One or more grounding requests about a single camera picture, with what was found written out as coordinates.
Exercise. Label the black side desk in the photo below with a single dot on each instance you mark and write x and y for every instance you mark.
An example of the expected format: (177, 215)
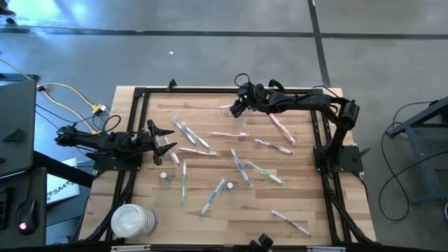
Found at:
(41, 182)

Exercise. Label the small black device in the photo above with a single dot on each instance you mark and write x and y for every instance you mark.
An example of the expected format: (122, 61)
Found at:
(262, 242)

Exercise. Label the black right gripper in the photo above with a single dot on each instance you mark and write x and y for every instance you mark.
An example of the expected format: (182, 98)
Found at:
(252, 96)

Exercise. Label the clear acrylic organizer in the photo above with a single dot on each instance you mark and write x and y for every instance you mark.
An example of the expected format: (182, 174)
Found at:
(224, 109)

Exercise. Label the silver metal strip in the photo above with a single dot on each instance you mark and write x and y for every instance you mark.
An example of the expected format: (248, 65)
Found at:
(131, 248)
(325, 249)

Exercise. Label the black keyboard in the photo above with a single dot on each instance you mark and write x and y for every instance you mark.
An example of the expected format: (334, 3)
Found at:
(3, 210)

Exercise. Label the grey monitor back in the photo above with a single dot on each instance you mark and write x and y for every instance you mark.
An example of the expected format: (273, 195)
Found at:
(17, 115)

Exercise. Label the black frame clamp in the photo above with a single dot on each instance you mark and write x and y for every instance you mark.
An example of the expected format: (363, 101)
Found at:
(274, 83)
(171, 84)

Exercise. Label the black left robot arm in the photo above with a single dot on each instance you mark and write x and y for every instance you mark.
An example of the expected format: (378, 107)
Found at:
(98, 141)

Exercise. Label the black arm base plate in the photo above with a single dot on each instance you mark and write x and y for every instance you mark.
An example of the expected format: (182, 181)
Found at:
(115, 165)
(350, 161)

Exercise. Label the small black floor object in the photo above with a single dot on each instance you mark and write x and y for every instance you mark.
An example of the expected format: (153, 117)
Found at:
(10, 21)

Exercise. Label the black computer mouse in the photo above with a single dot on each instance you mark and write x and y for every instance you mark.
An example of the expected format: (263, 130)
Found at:
(26, 215)

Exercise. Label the blue toothbrush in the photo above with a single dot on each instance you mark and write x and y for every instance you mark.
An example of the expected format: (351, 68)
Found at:
(213, 197)
(185, 131)
(241, 167)

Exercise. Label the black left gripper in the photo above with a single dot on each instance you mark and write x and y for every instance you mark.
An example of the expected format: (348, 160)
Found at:
(148, 141)

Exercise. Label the grey metal cart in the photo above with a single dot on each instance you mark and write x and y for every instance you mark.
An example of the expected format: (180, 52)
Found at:
(420, 118)

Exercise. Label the white paper label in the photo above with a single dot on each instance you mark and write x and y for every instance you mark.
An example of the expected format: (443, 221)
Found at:
(61, 190)

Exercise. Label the black power plug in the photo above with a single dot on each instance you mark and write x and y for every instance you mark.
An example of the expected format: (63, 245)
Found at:
(41, 88)

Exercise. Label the purple toothbrush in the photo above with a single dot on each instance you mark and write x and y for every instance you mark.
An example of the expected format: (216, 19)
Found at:
(273, 146)
(175, 160)
(291, 222)

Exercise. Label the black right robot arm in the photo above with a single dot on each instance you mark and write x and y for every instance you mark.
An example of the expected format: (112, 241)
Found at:
(308, 101)

